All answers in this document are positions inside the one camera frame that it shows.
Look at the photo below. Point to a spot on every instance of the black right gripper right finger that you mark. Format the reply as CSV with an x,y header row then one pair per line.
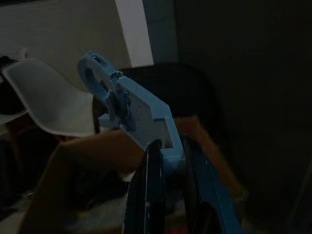
x,y
193,175

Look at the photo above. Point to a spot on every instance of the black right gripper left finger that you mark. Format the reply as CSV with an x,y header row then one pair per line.
x,y
148,195

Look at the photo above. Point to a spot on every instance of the light blue plastic part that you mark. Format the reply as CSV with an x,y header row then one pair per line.
x,y
146,109

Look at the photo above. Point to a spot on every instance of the brown cardboard box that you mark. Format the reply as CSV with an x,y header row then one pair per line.
x,y
85,151

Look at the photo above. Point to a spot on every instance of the black chair with wooden legs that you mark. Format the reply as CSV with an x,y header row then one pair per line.
x,y
185,85

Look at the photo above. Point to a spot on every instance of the white plastic chair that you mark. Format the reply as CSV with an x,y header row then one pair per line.
x,y
48,92

